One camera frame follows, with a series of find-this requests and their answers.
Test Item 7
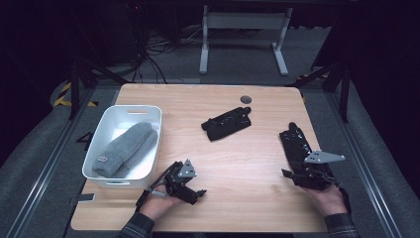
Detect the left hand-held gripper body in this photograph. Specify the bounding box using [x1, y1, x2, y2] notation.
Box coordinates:
[144, 158, 201, 206]

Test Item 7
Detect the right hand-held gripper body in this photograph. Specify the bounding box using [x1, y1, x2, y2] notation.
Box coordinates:
[290, 150, 347, 192]

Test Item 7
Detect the black glove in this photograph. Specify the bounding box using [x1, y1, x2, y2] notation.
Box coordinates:
[278, 121, 334, 187]

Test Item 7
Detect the grey knit glove with label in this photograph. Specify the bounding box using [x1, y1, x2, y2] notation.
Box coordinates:
[91, 121, 155, 179]

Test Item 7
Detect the black device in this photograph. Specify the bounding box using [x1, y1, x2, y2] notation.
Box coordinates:
[200, 106, 253, 143]

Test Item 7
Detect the white plastic basket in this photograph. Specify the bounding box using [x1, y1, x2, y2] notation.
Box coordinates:
[81, 104, 163, 189]

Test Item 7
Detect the person's right hand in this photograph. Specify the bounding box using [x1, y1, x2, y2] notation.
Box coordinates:
[304, 183, 349, 216]

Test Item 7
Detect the person's left hand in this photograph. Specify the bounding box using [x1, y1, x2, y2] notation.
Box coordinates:
[140, 184, 181, 222]

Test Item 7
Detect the black metal stand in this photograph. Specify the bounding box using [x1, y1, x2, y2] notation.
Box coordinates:
[284, 61, 352, 124]
[66, 58, 131, 121]

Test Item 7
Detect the black tape piece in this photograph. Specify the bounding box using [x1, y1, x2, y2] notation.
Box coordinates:
[76, 192, 97, 203]

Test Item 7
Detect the yellow black floor tape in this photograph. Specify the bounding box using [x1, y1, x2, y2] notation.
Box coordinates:
[52, 81, 100, 108]

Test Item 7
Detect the aluminium floor rail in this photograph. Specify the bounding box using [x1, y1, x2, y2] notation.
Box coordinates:
[324, 91, 403, 238]
[5, 88, 97, 238]

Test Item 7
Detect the bundle of black cables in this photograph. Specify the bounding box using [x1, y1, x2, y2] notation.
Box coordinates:
[130, 19, 207, 85]

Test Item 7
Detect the white metal desk frame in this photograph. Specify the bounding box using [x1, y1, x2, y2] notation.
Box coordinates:
[198, 4, 294, 77]

